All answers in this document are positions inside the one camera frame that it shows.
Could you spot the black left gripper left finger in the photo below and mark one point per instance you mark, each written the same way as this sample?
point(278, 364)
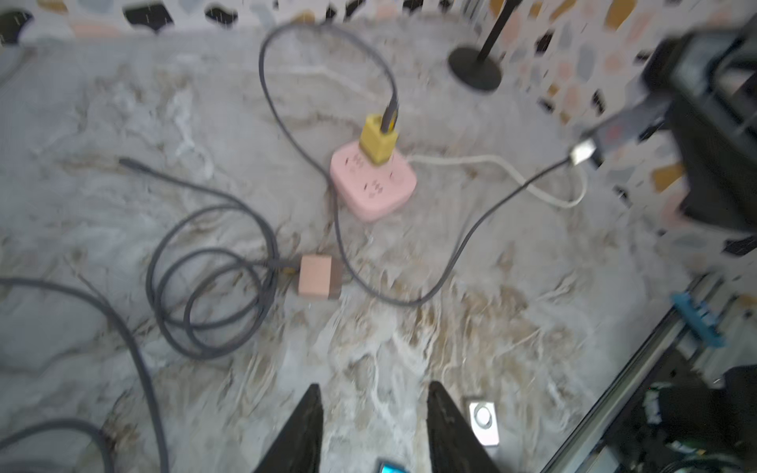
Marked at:
point(297, 448)

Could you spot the silver mp3 player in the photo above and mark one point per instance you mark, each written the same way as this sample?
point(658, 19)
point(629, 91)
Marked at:
point(483, 422)

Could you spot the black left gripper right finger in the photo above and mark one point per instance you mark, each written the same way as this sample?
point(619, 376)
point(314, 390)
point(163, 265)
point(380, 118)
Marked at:
point(452, 444)

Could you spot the blue clip on rail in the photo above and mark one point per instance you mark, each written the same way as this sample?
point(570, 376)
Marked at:
point(699, 318)

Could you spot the pink USB charger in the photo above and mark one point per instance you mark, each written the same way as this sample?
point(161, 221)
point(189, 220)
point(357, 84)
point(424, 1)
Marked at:
point(320, 277)

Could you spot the yellow USB charger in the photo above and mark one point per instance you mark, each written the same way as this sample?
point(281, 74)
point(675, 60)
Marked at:
point(377, 144)

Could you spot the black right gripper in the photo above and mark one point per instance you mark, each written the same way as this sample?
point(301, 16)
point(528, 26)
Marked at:
point(714, 129)

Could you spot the pink power strip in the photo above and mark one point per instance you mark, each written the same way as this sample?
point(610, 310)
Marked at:
point(371, 192)

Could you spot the blue mp3 player right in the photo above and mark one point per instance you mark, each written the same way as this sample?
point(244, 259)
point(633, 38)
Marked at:
point(388, 467)

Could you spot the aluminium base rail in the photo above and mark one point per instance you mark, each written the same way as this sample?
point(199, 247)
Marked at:
point(677, 405)

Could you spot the black microphone stand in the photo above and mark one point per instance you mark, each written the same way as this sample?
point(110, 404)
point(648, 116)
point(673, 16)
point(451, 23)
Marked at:
point(473, 67)

